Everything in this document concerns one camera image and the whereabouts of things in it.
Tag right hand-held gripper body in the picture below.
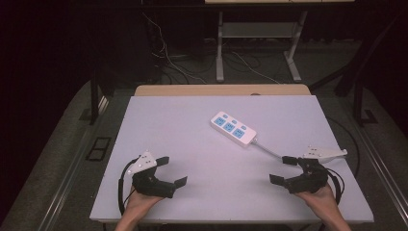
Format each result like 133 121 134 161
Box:
283 145 348 194

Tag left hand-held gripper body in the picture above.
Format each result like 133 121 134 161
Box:
127 150 177 199

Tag person's left hand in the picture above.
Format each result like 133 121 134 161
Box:
125 187 166 211

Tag person's right hand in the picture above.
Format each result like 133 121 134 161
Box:
297 183 338 211

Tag white power strip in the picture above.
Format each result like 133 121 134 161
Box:
210 111 258 148

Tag wooden table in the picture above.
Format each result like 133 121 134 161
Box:
134 84 312 97

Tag black stand leg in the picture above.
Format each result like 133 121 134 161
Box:
89 62 115 126

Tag black angled stand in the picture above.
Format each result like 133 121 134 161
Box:
308 13 408 127

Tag grey metal stand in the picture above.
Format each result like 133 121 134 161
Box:
216 11 309 84

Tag white power strip cable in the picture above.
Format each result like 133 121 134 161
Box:
250 139 285 160

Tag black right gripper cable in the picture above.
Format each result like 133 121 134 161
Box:
325 167 346 205

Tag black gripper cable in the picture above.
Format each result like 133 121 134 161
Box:
325 167 346 205
117 158 140 216

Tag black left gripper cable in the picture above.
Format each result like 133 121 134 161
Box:
117 158 140 216

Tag black floor cable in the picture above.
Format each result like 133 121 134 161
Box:
326 115 362 178

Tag black floor frame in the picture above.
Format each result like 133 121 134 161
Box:
85 137 113 162

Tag aluminium floor rail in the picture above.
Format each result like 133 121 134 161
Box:
38 95 111 231
351 119 408 219

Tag thin white floor cable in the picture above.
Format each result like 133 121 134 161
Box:
141 12 208 85
230 51 281 85

